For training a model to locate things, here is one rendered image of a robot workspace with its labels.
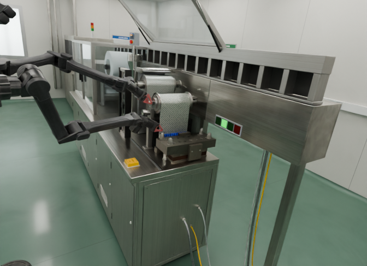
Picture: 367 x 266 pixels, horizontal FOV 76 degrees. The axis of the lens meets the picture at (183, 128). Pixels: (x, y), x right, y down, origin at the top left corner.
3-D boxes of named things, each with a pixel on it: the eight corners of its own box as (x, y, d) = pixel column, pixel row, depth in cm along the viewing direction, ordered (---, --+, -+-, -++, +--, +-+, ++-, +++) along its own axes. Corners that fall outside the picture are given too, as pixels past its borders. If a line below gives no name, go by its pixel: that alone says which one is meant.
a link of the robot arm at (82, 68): (57, 69, 149) (58, 53, 143) (62, 67, 154) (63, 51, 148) (120, 95, 150) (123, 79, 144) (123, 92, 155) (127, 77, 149)
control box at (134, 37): (127, 45, 196) (128, 31, 193) (134, 45, 201) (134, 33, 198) (133, 45, 192) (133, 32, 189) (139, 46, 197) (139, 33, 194)
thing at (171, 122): (158, 137, 167) (159, 112, 161) (186, 134, 179) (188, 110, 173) (158, 137, 167) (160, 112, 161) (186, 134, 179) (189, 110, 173)
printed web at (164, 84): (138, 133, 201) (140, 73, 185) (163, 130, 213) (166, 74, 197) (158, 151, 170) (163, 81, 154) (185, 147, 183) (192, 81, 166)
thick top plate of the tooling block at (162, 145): (155, 146, 163) (155, 137, 161) (202, 139, 184) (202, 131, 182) (166, 155, 150) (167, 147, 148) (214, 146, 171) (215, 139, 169)
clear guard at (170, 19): (117, -4, 208) (118, -5, 208) (153, 40, 238) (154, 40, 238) (177, -28, 125) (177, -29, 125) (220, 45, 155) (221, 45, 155)
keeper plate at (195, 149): (187, 159, 161) (188, 145, 157) (199, 157, 166) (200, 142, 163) (189, 161, 159) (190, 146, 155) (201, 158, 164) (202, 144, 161)
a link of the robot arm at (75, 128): (60, 151, 116) (52, 137, 120) (87, 137, 122) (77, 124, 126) (23, 84, 80) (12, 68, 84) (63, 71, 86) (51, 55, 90)
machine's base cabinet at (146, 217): (75, 148, 364) (71, 94, 336) (116, 143, 398) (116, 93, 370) (132, 289, 165) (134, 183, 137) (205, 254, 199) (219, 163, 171)
